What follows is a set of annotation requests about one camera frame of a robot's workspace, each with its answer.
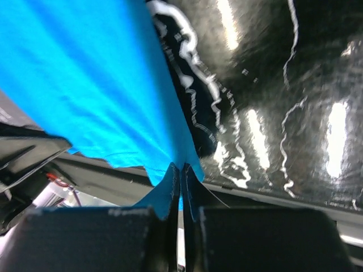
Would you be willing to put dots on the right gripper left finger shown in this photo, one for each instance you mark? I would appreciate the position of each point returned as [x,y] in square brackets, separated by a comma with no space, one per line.
[163,203]

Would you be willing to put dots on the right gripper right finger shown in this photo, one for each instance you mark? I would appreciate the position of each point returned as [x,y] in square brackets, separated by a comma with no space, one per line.
[195,195]

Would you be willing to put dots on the blue t shirt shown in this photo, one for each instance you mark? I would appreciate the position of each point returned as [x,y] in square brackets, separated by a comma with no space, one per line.
[94,73]

